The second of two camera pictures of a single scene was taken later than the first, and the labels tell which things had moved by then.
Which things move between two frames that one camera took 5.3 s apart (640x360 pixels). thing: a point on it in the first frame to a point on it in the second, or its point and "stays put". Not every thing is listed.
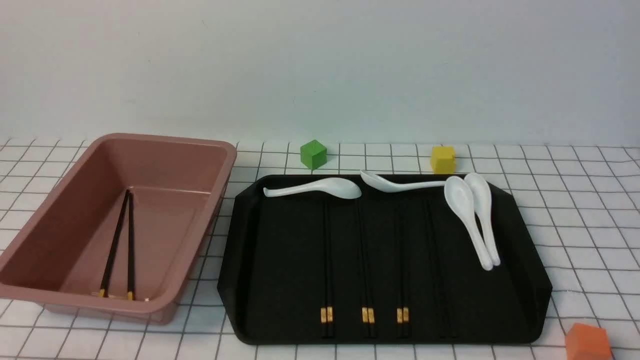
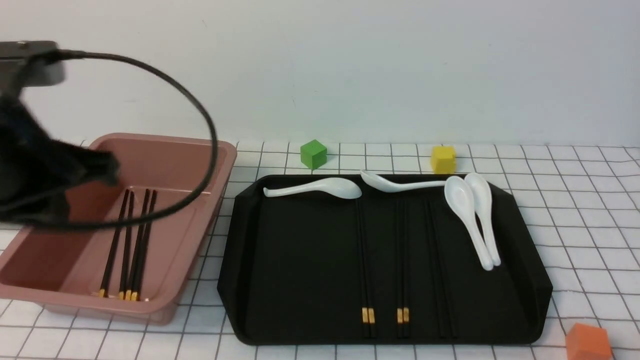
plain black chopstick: [441, 274] stays put
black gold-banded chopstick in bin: [104, 288] stays put
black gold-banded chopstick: [405, 306] stays put
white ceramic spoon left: [340, 188] stays put
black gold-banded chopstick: [324, 271] to [128, 290]
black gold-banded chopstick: [329, 300] to [134, 293]
